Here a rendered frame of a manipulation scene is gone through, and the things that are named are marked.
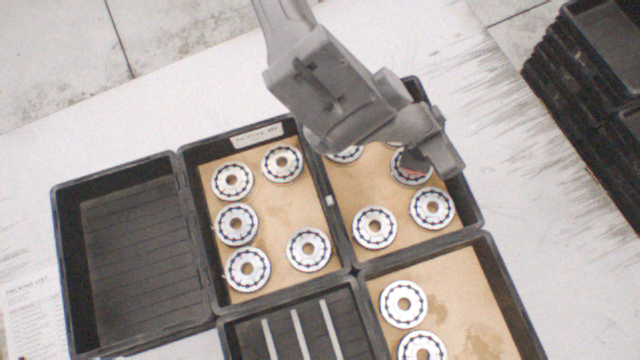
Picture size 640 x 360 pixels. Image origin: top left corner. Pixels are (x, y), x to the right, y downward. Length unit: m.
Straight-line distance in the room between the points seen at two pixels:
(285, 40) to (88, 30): 2.32
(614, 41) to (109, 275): 1.80
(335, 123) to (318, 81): 0.05
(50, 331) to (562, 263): 1.32
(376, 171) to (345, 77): 0.70
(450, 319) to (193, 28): 1.94
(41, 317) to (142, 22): 1.67
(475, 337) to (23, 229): 1.20
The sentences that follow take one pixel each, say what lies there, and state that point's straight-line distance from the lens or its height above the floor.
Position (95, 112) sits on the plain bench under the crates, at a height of 0.70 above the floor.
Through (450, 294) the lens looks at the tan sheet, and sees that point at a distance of 1.07.
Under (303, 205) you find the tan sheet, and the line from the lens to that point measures 1.08.
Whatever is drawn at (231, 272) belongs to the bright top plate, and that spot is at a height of 0.86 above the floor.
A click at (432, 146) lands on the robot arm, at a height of 1.08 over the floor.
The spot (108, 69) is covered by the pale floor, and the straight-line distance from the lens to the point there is 2.53.
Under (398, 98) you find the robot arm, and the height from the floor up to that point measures 1.46.
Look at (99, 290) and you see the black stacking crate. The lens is 1.18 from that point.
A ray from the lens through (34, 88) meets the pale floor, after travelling 2.67.
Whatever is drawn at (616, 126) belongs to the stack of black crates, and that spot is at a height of 0.44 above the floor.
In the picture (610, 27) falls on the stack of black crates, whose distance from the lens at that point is 2.00.
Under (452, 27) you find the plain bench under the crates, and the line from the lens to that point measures 1.52.
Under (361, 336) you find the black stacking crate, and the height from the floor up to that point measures 0.83.
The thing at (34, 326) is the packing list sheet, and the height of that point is 0.70.
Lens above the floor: 1.87
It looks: 70 degrees down
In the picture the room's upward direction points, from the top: 7 degrees counter-clockwise
